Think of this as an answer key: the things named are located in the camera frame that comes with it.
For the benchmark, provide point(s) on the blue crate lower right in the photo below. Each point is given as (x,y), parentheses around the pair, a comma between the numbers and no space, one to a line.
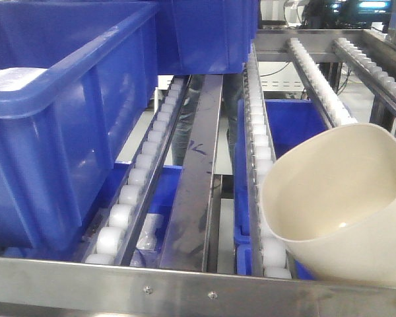
(292,121)

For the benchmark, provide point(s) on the large blue crate near left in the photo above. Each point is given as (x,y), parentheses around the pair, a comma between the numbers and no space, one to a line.
(61,134)

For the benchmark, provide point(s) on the white roller track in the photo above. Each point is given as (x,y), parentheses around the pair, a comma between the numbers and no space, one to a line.
(333,111)
(115,238)
(269,257)
(377,79)

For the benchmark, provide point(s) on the white roller track left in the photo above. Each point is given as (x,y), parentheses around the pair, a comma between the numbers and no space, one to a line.
(115,238)

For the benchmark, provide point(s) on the white roller track middle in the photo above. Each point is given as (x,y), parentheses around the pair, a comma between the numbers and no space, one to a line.
(269,257)

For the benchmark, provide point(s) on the blue crate upper middle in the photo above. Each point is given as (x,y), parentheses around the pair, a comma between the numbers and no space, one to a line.
(204,37)

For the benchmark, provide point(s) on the steel centre divider bar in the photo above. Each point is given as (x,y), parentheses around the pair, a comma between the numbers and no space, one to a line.
(191,242)

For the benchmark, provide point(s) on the white roller track far right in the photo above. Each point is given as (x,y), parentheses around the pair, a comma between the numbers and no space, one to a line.
(377,79)

